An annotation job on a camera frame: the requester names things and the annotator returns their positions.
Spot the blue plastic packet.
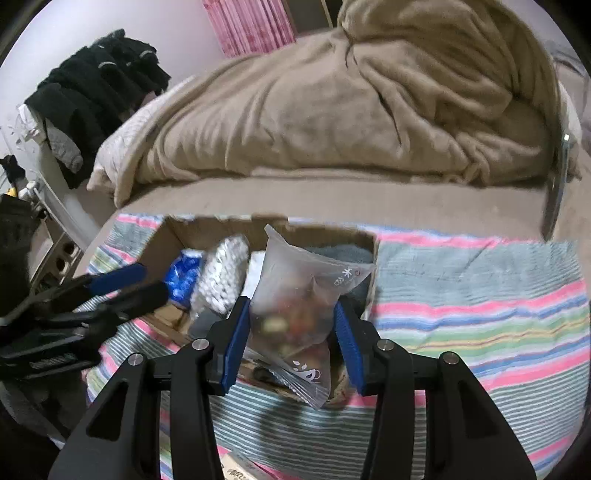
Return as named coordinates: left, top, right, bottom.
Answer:
left=164, top=249, right=204, bottom=310

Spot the white dotted packet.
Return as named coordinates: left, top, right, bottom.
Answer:
left=190, top=234, right=250, bottom=320

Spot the frosted zip bag with snacks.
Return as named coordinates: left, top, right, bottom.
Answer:
left=247, top=225, right=375, bottom=409

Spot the white cloth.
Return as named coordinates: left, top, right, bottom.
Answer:
left=240, top=251, right=266, bottom=298

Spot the cardboard box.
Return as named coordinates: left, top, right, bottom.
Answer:
left=138, top=217, right=377, bottom=409

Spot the grey-blue knitted sock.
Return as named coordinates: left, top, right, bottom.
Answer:
left=308, top=244, right=376, bottom=305

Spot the grey shelf rack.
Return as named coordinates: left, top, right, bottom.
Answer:
left=19, top=180, right=83, bottom=294

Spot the striped colourful towel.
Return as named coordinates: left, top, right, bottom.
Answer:
left=85, top=212, right=591, bottom=480

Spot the white quilted duvet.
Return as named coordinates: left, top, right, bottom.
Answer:
left=87, top=75, right=197, bottom=196

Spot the pile of black clothes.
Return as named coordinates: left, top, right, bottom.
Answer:
left=25, top=29, right=170, bottom=189

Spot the metal phone stand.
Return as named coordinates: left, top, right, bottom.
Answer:
left=541, top=133, right=573, bottom=241

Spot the pink curtain left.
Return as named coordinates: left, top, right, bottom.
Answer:
left=202, top=0, right=296, bottom=58

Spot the beige fleece blanket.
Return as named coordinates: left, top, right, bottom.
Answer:
left=111, top=1, right=565, bottom=206

